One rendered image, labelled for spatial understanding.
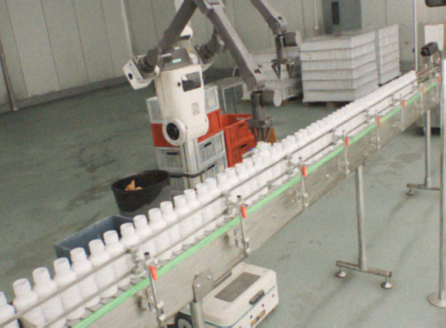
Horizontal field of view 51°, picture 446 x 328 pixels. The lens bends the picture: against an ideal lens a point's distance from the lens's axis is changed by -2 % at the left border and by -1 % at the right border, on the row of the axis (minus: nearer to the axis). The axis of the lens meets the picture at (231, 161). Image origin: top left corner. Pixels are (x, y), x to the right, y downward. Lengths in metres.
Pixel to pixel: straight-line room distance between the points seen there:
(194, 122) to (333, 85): 6.04
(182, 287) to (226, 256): 0.24
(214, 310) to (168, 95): 1.15
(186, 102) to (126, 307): 1.26
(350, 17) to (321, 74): 4.16
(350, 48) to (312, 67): 0.78
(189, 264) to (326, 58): 6.96
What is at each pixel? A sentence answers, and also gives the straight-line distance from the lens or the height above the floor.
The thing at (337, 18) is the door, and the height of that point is 1.36.
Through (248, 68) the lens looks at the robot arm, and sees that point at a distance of 1.88.
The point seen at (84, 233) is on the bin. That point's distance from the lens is 2.08.
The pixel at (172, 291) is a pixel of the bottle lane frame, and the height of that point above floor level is 0.90.
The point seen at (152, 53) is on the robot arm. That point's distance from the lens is 2.20.
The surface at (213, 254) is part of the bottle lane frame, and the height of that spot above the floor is 0.93.
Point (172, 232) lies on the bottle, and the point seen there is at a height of 1.07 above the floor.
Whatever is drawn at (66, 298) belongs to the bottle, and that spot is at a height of 1.07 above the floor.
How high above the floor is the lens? 1.71
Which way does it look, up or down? 17 degrees down
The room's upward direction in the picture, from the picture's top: 7 degrees counter-clockwise
